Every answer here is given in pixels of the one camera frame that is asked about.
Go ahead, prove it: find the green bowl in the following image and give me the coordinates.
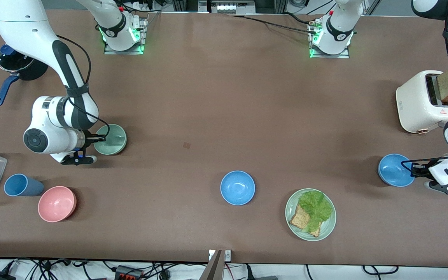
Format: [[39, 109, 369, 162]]
[[93, 124, 128, 156]]

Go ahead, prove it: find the blue bowl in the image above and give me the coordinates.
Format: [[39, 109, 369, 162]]
[[378, 154, 416, 187], [220, 170, 256, 206]]

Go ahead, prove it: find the pink bowl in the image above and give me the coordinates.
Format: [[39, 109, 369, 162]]
[[38, 186, 77, 223]]

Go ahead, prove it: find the blue cup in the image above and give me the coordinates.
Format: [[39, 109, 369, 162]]
[[4, 173, 45, 197]]

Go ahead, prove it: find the white toaster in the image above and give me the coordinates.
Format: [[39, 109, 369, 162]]
[[395, 70, 448, 135]]

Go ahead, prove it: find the green lettuce leaf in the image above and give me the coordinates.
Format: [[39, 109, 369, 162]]
[[298, 190, 334, 234]]

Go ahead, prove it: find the green plate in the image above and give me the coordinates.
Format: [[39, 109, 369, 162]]
[[285, 188, 337, 242]]

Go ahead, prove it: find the glass lid with blue knob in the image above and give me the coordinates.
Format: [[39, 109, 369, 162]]
[[0, 44, 30, 73]]

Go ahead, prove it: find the brown bread slice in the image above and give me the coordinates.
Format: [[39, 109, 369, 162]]
[[289, 204, 322, 238]]

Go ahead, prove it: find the black red power strip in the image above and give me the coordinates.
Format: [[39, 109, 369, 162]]
[[114, 265, 144, 280]]

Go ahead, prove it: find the grey metal strut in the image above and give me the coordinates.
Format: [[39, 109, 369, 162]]
[[198, 250, 225, 280]]

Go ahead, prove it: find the white socket strip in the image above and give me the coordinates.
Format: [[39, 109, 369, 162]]
[[215, 3, 245, 13]]

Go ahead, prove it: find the black plug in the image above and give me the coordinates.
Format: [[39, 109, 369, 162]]
[[246, 264, 279, 280]]

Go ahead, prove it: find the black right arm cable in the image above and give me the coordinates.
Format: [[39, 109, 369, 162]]
[[55, 34, 107, 143]]

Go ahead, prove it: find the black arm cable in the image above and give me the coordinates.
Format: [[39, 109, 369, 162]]
[[401, 0, 448, 173], [55, 34, 107, 143]]

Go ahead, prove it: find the black pot with blue handle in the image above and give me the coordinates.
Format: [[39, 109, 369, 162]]
[[0, 44, 49, 107]]

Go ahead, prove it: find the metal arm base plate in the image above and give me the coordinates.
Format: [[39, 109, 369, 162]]
[[308, 19, 351, 59], [103, 13, 149, 55]]

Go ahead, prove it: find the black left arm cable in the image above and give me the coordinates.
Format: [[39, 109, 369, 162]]
[[401, 0, 448, 173]]

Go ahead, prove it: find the white metal bracket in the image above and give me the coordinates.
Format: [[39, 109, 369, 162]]
[[208, 250, 232, 261]]

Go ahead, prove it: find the black table cable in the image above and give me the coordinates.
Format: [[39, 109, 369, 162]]
[[227, 14, 320, 35]]

